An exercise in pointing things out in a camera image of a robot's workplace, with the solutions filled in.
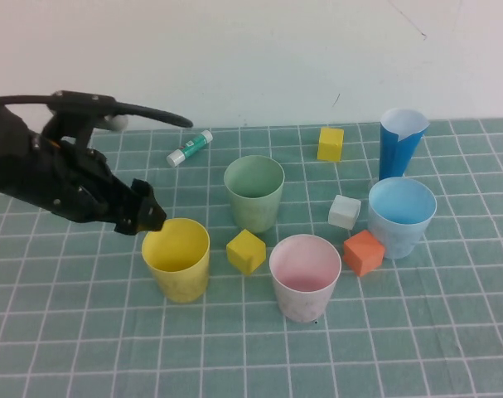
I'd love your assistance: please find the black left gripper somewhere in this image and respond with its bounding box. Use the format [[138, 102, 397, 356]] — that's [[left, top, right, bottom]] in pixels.
[[28, 131, 168, 236]]

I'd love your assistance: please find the yellow plastic cup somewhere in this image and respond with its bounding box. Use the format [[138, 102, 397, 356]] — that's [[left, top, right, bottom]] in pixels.
[[141, 217, 211, 304]]

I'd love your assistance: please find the pink plastic cup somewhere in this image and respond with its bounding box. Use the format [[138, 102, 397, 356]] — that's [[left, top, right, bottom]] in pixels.
[[268, 233, 343, 323]]

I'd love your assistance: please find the light blue plastic cup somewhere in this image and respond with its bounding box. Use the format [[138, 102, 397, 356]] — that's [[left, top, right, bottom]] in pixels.
[[367, 176, 438, 260]]

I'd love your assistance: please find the green white glue stick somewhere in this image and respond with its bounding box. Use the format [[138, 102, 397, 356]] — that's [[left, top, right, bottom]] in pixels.
[[166, 129, 215, 168]]

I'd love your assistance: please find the yellow foam cube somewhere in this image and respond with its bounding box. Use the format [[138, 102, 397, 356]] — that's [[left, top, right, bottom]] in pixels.
[[316, 126, 346, 163], [225, 228, 268, 276]]

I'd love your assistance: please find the green plastic cup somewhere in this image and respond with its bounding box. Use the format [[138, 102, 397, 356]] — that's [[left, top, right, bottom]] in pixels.
[[223, 154, 286, 234]]

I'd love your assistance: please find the green white-grid tablecloth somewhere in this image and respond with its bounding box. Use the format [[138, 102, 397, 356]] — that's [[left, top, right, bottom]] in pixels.
[[0, 117, 503, 398]]

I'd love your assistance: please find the white foam cube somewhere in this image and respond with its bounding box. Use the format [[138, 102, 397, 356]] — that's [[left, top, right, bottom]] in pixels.
[[327, 194, 362, 231]]

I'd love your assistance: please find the orange foam cube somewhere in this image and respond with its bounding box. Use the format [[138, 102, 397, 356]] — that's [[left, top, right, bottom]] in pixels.
[[342, 229, 386, 278]]

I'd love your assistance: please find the blue rolled paper cone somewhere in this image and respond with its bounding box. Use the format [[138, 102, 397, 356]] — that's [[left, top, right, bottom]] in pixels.
[[379, 108, 431, 182]]

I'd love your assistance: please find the black cable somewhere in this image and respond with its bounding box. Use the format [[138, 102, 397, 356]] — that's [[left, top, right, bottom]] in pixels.
[[0, 94, 195, 129]]

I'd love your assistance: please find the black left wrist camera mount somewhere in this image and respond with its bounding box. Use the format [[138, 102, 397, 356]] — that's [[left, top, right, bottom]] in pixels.
[[41, 90, 130, 151]]

